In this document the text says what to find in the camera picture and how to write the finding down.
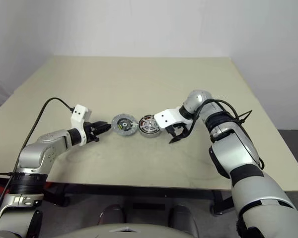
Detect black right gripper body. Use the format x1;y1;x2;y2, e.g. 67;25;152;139
165;122;191;138

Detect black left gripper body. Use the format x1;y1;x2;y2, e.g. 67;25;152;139
83;121;100;144

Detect round grey motor lid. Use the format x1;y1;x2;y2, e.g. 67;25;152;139
111;113;138;137

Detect silver spoked rotor black rim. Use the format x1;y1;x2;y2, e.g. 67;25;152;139
140;117;161;134

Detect round motor housing copper windings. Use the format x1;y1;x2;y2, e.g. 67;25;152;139
138;114;162;138

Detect dark rounded shape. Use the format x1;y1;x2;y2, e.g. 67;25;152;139
98;204;126;227

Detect grey robot torso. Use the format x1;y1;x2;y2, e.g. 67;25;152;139
62;222;200;238

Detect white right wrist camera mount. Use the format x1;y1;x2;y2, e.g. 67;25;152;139
153;107;192;130

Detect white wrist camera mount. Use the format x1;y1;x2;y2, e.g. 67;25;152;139
153;107;192;130
71;105;93;146

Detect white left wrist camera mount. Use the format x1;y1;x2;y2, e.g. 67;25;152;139
71;105;93;146

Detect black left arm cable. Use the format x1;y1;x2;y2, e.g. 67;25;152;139
0;98;75;219

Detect black table frame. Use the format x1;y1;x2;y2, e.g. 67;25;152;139
45;181;236;215

